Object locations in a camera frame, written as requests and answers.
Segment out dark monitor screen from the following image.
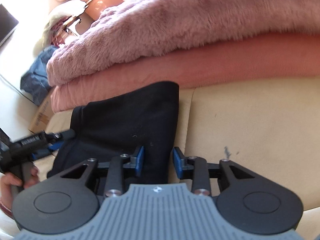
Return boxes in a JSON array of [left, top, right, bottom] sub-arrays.
[[0, 4, 19, 46]]

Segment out terracotta plant pot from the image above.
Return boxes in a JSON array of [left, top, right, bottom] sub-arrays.
[[85, 0, 123, 21]]

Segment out salmon pink bed sheet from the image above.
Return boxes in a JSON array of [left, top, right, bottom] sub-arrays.
[[51, 33, 319, 112]]

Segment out cream hat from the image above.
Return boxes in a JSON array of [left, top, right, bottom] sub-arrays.
[[33, 0, 86, 56]]

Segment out cardboard box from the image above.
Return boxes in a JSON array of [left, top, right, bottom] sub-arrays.
[[28, 89, 54, 133]]

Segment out pink fluffy blanket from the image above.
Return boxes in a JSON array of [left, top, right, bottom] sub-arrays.
[[47, 0, 319, 86]]

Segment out blue denim garment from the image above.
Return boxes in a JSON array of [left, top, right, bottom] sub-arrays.
[[20, 45, 57, 106]]

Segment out black pants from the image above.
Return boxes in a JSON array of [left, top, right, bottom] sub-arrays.
[[47, 81, 179, 184]]

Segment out person's left hand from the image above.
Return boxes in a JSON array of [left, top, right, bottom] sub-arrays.
[[1, 166, 39, 213]]

